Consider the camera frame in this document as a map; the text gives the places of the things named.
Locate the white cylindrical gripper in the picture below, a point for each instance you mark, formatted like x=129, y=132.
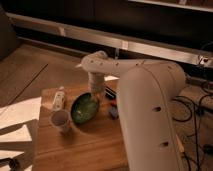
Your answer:
x=96, y=83

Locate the green ceramic bowl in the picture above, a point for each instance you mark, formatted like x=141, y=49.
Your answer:
x=84, y=108

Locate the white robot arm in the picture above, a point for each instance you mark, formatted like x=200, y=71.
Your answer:
x=144, y=90

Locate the black rectangular block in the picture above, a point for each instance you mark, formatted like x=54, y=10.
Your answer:
x=111, y=94

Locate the orange and blue toy blocks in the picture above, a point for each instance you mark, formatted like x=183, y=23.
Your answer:
x=113, y=111

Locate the white plastic bottle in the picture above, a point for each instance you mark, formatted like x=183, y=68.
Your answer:
x=59, y=99

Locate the white paper cup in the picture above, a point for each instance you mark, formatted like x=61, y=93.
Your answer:
x=60, y=120

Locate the white paper sheets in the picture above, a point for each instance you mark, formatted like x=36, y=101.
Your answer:
x=18, y=131

